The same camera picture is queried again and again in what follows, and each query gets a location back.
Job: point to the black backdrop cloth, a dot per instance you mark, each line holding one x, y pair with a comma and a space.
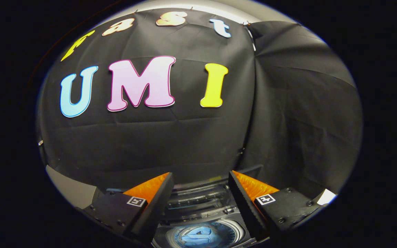
171, 137

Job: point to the dark grey washing machine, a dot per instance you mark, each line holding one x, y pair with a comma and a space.
234, 234

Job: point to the white panel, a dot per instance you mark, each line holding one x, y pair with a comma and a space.
326, 197

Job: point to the dark washing machine lid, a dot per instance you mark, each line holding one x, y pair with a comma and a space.
198, 201

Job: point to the light blue polo shirt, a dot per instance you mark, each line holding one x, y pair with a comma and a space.
198, 236

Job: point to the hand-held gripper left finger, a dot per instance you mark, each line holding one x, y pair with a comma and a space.
157, 206

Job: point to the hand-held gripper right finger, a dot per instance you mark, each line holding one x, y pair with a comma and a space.
245, 205

